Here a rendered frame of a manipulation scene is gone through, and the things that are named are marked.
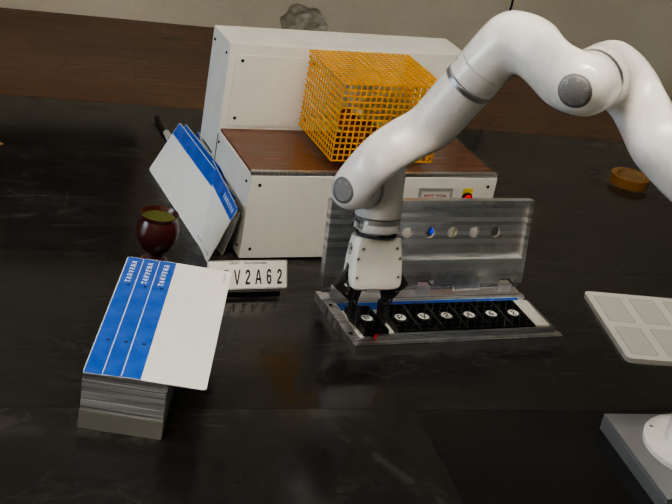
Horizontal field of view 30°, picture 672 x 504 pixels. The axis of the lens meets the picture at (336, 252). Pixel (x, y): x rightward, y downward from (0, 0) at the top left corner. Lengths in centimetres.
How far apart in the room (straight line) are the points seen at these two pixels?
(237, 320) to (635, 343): 79
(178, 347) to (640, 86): 84
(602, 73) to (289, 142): 87
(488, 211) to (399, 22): 175
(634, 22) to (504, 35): 246
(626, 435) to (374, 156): 63
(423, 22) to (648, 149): 226
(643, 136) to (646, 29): 253
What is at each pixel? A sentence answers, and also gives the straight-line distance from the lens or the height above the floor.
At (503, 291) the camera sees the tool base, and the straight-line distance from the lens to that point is 258.
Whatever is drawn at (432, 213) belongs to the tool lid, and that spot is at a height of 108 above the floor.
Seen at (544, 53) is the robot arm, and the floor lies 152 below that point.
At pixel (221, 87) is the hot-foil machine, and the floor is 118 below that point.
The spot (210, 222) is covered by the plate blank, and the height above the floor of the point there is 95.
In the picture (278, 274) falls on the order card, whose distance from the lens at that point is 242.
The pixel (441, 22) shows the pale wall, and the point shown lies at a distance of 422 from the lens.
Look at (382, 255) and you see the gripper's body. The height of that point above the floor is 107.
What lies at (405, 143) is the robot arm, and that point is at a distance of 214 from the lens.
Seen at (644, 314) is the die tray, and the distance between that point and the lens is 267.
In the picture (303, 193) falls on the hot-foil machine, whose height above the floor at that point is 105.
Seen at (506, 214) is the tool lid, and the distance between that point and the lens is 253.
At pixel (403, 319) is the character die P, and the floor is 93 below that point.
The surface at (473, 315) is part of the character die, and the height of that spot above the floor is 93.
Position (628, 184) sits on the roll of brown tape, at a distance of 335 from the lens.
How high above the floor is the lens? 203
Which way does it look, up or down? 25 degrees down
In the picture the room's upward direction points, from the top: 11 degrees clockwise
